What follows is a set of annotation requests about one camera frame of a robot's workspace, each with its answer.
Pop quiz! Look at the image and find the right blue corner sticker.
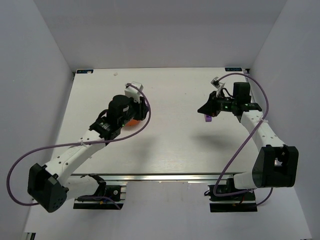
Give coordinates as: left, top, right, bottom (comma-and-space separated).
224, 67, 243, 72

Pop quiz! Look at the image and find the white foam board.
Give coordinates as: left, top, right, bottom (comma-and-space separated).
25, 182, 312, 240

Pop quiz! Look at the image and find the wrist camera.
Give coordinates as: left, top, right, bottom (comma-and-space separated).
124, 81, 144, 103
210, 77, 225, 97

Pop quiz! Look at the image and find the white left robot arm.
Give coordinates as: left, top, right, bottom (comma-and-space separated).
27, 93, 151, 213

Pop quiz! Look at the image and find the blue corner sticker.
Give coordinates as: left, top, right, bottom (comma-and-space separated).
76, 69, 94, 74
224, 67, 243, 72

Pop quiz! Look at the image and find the aluminium table rail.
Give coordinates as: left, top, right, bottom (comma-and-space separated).
46, 171, 241, 182

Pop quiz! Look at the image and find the purple printed lego brick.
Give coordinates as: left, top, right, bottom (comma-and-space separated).
204, 114, 212, 123

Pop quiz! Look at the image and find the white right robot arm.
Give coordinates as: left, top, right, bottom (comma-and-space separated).
197, 82, 299, 190

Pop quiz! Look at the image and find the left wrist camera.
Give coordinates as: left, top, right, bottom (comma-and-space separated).
124, 81, 144, 103

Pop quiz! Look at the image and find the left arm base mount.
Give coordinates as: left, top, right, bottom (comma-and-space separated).
73, 174, 127, 210

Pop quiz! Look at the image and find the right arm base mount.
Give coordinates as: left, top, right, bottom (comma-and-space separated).
203, 177, 258, 213

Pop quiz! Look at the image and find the left blue corner sticker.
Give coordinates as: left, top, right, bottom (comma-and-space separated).
76, 69, 94, 74

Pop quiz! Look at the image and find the orange round divided container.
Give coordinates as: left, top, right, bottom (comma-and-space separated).
125, 119, 140, 127

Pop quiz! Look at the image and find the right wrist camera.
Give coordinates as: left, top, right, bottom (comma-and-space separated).
210, 77, 225, 97

